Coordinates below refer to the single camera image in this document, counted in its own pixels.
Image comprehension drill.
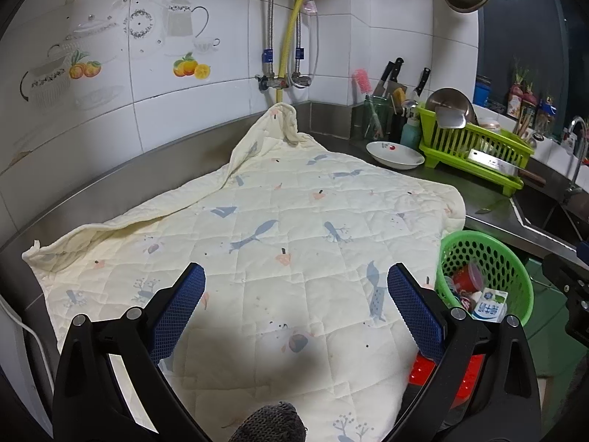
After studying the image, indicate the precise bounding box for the white power cable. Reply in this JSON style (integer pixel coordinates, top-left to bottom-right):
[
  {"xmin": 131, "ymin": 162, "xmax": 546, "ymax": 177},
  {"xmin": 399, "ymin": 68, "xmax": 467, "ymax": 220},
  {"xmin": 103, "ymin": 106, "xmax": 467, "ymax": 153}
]
[{"xmin": 0, "ymin": 292, "xmax": 56, "ymax": 387}]

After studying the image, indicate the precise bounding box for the short metal flexible hose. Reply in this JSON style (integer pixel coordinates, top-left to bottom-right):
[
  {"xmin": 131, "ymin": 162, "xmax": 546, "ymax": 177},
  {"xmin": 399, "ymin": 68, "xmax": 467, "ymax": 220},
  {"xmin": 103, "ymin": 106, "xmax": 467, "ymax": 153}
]
[{"xmin": 294, "ymin": 9, "xmax": 304, "ymax": 77}]

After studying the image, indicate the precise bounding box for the steel sink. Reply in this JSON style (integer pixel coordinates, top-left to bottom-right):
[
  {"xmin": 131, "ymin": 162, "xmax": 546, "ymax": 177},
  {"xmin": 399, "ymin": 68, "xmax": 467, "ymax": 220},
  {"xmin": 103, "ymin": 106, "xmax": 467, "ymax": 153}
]
[{"xmin": 511, "ymin": 184, "xmax": 589, "ymax": 259}]

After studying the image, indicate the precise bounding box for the long metal flexible hose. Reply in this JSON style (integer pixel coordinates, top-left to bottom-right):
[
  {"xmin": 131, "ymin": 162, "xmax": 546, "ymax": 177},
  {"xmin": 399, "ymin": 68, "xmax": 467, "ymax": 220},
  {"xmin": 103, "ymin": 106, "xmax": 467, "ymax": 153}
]
[{"xmin": 264, "ymin": 0, "xmax": 276, "ymax": 77}]

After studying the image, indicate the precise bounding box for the green dish rack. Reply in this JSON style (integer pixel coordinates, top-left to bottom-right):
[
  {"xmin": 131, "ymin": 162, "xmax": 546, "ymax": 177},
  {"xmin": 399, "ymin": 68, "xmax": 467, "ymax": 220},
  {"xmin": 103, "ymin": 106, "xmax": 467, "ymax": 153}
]
[{"xmin": 416, "ymin": 104, "xmax": 535, "ymax": 196}]

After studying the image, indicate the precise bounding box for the white milk carton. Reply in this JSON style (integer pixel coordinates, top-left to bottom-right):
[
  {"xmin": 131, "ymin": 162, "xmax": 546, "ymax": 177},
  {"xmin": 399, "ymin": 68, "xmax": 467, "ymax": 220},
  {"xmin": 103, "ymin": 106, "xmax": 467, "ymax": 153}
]
[{"xmin": 470, "ymin": 288, "xmax": 509, "ymax": 320}]

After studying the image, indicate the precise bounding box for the small black handled knife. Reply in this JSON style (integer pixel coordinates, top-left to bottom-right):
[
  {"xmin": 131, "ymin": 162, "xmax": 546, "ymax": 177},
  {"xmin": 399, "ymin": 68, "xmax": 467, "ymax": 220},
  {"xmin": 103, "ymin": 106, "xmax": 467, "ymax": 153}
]
[{"xmin": 414, "ymin": 67, "xmax": 432, "ymax": 99}]

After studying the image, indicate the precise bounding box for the steel cleaver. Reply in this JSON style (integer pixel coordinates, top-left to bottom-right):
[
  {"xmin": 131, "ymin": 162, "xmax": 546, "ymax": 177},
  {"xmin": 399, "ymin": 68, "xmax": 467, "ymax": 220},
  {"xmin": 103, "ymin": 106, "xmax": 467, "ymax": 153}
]
[{"xmin": 467, "ymin": 148, "xmax": 546, "ymax": 185}]

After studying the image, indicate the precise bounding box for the teal bottle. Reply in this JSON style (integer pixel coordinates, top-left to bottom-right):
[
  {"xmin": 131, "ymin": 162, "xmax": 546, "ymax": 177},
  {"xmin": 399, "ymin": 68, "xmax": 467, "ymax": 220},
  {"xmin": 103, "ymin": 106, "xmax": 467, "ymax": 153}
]
[{"xmin": 400, "ymin": 117, "xmax": 422, "ymax": 149}]

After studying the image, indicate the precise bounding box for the green plastic basket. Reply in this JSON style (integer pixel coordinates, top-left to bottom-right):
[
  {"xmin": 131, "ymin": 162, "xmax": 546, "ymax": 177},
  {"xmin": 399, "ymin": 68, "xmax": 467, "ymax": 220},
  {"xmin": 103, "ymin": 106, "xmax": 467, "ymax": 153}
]
[{"xmin": 435, "ymin": 230, "xmax": 535, "ymax": 327}]

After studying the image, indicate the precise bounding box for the green utensil holder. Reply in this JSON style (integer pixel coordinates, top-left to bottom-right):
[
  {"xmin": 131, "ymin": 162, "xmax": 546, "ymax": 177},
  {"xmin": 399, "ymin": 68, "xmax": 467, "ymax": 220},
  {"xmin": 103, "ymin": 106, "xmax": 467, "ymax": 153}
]
[{"xmin": 363, "ymin": 95, "xmax": 392, "ymax": 141}]

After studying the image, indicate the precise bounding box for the yellow gas hose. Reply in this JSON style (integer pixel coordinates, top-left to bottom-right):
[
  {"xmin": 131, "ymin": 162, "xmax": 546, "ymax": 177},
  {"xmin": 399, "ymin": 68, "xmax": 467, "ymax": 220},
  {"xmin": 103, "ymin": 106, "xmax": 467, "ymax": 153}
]
[{"xmin": 276, "ymin": 0, "xmax": 311, "ymax": 104}]

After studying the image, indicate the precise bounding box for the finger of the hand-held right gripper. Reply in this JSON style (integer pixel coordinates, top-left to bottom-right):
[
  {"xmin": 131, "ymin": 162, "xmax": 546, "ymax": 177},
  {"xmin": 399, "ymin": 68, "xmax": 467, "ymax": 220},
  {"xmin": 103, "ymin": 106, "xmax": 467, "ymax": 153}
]
[{"xmin": 542, "ymin": 252, "xmax": 589, "ymax": 348}]

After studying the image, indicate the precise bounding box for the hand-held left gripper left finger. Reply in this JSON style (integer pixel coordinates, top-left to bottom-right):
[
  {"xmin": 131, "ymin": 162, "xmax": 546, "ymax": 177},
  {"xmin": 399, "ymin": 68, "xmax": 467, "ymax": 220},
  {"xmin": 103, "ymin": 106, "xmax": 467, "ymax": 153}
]
[{"xmin": 52, "ymin": 262, "xmax": 212, "ymax": 442}]

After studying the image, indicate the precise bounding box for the large black handled knife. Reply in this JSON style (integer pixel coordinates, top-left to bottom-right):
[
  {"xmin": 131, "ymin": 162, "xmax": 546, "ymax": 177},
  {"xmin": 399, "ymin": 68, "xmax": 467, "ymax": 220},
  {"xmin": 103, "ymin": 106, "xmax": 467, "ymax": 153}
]
[{"xmin": 374, "ymin": 57, "xmax": 405, "ymax": 97}]

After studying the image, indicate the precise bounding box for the steel bowl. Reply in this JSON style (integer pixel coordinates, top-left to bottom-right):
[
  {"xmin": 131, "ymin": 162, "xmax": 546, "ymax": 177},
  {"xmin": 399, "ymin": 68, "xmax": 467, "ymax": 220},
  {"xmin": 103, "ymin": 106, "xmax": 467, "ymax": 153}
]
[{"xmin": 424, "ymin": 87, "xmax": 477, "ymax": 125}]

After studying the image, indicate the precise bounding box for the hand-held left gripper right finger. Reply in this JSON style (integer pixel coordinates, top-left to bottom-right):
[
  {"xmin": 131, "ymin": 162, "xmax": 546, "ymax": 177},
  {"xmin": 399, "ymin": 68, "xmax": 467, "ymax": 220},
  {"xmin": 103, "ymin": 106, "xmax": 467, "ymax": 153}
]
[{"xmin": 382, "ymin": 262, "xmax": 541, "ymax": 442}]

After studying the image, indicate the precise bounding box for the steel spatula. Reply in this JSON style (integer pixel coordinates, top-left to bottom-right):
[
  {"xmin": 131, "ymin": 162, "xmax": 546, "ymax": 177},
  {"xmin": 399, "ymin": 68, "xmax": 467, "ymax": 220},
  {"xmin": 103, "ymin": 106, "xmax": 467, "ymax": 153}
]
[{"xmin": 435, "ymin": 106, "xmax": 466, "ymax": 130}]

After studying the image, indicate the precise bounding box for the pink bottle brush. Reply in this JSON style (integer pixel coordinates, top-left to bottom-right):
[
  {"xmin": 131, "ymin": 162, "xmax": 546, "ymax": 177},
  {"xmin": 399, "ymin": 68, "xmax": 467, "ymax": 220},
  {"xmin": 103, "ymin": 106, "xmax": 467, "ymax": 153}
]
[{"xmin": 353, "ymin": 69, "xmax": 382, "ymax": 141}]

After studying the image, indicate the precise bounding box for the steel faucet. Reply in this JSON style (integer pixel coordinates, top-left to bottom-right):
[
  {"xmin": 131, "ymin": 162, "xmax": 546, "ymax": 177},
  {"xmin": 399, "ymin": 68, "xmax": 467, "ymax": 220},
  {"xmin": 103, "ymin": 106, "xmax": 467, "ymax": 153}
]
[{"xmin": 564, "ymin": 116, "xmax": 589, "ymax": 194}]

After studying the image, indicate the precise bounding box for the blue plastic jar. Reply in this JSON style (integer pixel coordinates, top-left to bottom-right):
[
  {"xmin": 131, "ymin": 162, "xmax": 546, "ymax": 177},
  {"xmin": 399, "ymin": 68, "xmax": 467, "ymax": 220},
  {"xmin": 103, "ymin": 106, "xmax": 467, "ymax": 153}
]
[{"xmin": 474, "ymin": 75, "xmax": 492, "ymax": 108}]

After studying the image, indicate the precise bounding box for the white plate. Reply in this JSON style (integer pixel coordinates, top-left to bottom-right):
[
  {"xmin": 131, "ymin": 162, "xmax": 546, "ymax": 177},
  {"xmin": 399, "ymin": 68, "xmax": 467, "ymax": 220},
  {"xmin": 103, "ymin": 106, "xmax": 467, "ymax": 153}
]
[{"xmin": 366, "ymin": 141, "xmax": 425, "ymax": 169}]

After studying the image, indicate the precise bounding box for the red plastic stool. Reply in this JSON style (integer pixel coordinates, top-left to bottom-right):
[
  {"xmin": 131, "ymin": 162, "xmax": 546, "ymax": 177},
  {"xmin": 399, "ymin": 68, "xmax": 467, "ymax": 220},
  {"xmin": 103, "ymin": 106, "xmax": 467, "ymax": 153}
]
[{"xmin": 409, "ymin": 352, "xmax": 484, "ymax": 410}]

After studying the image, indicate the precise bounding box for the red clear plastic cup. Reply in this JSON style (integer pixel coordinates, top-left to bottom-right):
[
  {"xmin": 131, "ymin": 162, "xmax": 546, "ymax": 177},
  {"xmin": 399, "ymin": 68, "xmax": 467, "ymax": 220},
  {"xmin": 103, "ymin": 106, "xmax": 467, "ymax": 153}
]
[{"xmin": 451, "ymin": 262, "xmax": 486, "ymax": 293}]

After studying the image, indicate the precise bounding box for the cream quilted blanket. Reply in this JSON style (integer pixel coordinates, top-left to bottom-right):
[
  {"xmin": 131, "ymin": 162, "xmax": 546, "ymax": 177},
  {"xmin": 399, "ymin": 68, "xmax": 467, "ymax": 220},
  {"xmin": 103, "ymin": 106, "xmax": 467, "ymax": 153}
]
[{"xmin": 22, "ymin": 104, "xmax": 466, "ymax": 442}]

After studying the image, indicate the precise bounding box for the white thin hose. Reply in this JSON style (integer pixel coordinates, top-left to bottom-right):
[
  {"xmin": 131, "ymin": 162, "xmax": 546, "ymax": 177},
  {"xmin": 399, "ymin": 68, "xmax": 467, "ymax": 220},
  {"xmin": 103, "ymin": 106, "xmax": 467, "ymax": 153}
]
[{"xmin": 314, "ymin": 9, "xmax": 323, "ymax": 74}]

